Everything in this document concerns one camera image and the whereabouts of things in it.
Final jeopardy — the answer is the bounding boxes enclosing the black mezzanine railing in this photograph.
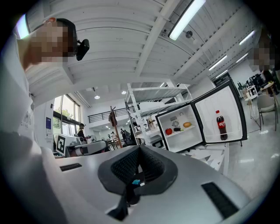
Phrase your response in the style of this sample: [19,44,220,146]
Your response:
[87,107,136,123]

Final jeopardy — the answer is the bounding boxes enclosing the wooden coat rack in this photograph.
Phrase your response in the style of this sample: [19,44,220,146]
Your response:
[108,106,123,149]

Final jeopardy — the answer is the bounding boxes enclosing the cola bottle with red label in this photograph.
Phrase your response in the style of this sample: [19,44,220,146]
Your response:
[216,110,228,141]

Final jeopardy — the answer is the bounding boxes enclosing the white metal shelving rack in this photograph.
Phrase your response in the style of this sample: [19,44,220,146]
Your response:
[124,82,193,146]

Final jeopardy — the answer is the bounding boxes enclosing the person's white printed shirt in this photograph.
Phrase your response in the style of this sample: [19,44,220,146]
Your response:
[0,32,42,154]

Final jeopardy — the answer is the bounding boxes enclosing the large window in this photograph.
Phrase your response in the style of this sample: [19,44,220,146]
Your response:
[53,94,81,136]

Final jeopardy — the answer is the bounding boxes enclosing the person's head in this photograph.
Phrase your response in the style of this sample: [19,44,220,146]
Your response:
[17,17,77,70]

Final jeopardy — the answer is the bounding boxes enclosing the gray chair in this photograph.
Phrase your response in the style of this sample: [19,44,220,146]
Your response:
[256,94,279,131]

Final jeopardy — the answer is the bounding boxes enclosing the black mini fridge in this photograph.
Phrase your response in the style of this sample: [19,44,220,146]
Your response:
[155,79,248,153]

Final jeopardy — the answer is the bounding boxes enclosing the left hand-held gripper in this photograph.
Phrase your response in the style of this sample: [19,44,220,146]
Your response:
[56,133,107,158]

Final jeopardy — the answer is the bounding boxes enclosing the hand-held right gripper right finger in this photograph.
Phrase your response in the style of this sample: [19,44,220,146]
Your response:
[134,145,178,196]

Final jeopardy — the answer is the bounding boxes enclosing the long ceiling light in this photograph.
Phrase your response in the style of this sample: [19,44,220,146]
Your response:
[238,30,256,46]
[209,55,228,71]
[168,0,207,41]

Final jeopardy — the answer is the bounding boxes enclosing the black head-mounted camera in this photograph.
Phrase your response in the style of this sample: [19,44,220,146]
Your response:
[76,38,90,61]

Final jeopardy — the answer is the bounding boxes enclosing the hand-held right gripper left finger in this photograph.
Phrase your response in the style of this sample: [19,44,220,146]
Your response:
[98,145,141,196]

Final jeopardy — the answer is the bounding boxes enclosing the triangle patterned white mat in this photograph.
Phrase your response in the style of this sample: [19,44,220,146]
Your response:
[179,143,230,175]

